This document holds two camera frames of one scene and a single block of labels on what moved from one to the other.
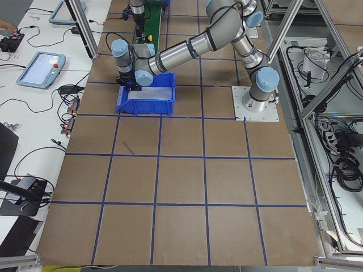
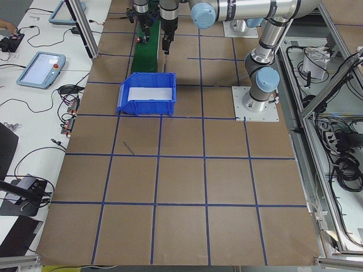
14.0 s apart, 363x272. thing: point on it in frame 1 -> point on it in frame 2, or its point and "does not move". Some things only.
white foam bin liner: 151,93 does not move
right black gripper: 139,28 -> 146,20
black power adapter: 75,30 does not move
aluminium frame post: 84,26 does not move
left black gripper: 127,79 -> 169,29
